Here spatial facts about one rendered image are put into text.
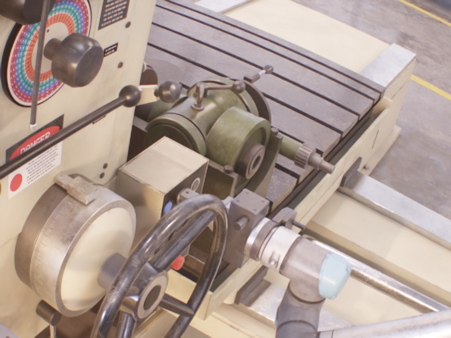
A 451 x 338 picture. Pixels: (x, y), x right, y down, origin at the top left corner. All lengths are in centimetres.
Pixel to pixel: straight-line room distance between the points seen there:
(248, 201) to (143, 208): 19
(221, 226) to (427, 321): 39
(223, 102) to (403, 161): 270
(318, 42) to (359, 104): 152
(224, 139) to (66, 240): 58
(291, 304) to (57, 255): 44
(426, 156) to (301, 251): 323
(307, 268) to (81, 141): 43
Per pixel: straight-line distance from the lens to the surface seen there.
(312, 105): 231
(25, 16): 79
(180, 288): 166
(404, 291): 219
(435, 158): 442
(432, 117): 490
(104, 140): 119
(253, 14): 405
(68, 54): 87
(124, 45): 111
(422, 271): 229
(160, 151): 133
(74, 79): 87
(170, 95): 123
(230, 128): 153
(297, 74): 248
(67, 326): 192
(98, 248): 108
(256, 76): 179
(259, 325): 191
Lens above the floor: 208
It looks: 35 degrees down
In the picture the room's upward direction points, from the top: 15 degrees clockwise
